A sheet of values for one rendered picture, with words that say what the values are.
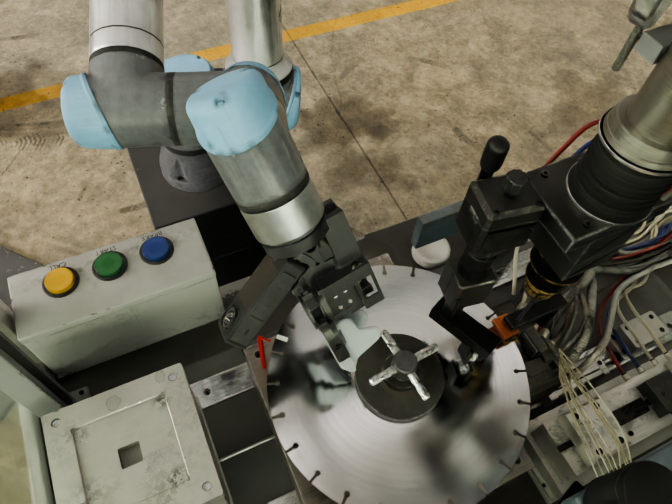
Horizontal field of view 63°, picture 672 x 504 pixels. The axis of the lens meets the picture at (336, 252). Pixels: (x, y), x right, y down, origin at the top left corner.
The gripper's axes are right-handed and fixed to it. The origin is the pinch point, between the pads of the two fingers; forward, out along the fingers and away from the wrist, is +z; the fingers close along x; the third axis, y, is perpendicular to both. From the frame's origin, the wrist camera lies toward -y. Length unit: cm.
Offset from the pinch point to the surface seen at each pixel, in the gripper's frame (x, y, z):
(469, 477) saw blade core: -12.7, 6.0, 13.0
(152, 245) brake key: 30.5, -15.4, -12.2
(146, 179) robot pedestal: 62, -14, -11
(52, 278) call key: 30.0, -29.5, -15.3
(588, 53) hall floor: 163, 177, 66
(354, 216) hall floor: 121, 34, 55
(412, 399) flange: -4.2, 5.1, 6.6
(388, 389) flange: -2.4, 3.3, 5.0
